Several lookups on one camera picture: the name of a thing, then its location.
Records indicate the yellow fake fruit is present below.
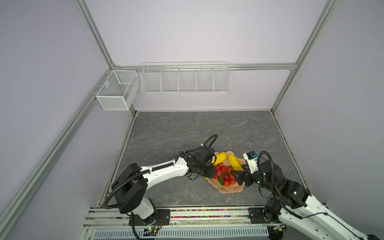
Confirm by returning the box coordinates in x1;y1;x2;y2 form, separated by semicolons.
211;152;227;166
228;155;243;171

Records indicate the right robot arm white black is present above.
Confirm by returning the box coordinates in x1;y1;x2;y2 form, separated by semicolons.
231;161;378;240

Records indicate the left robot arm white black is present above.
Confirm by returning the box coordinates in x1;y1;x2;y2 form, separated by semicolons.
102;146;219;221

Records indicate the pink scalloped fruit bowl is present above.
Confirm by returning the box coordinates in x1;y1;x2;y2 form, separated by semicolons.
206;151;246;194

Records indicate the white vented strip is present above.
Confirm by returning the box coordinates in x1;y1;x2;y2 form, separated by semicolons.
93;226;270;240

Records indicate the small white mesh basket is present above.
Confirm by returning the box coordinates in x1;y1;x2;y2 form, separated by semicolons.
96;70;140;111

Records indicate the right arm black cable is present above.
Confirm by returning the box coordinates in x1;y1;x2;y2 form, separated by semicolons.
257;150;328;220

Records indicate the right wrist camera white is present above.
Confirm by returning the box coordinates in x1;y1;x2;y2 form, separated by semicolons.
243;151;259;174

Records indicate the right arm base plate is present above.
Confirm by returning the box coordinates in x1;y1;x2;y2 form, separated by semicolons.
248;207;282;224

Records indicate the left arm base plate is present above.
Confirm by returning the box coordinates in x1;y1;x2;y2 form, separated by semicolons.
131;209;171;226

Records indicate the long white wire basket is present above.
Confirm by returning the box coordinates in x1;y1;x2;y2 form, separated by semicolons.
141;62;232;95

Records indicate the aluminium front rail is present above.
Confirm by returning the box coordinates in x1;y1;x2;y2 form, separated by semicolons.
77;205;334;230

